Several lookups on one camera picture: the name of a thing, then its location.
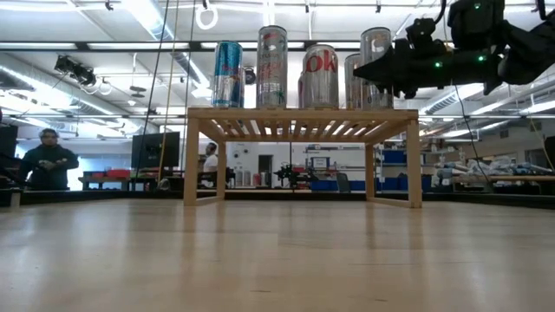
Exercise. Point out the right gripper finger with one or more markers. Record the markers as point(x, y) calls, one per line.
point(403, 69)

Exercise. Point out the silver Celsius can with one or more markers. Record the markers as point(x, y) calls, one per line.
point(376, 41)

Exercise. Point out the Celsius Tropical Vibe can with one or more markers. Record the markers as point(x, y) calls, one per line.
point(351, 97)

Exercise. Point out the Celsius Peach Vibe can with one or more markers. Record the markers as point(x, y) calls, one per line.
point(272, 65)

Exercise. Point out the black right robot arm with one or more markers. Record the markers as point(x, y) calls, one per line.
point(533, 52)

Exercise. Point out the wooden slatted shelf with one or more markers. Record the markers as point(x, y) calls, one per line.
point(303, 114)

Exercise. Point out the blue storage bin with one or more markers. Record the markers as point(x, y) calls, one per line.
point(394, 157)
point(407, 183)
point(334, 185)

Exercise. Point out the cluttered workbench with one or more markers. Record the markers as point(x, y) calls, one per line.
point(477, 169)

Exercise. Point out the black background machine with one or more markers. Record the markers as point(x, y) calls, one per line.
point(295, 173)

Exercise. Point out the black round ceiling fixture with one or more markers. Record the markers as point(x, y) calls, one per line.
point(250, 76)

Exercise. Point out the black ceiling beam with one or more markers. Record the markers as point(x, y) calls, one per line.
point(195, 45)

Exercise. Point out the person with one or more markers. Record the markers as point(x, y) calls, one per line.
point(211, 162)
point(47, 164)

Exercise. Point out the black monitor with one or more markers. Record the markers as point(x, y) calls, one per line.
point(152, 149)

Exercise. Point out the dark ceiling disc fixture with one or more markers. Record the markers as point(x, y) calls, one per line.
point(138, 89)

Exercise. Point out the red storage bin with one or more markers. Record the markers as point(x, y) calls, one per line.
point(118, 173)

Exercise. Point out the black ceiling camera rig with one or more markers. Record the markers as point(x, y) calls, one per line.
point(82, 74)

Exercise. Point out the black aluminium table frame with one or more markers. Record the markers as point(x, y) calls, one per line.
point(86, 196)

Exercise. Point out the silver ceiling ventilation duct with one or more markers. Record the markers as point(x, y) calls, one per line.
point(34, 80)

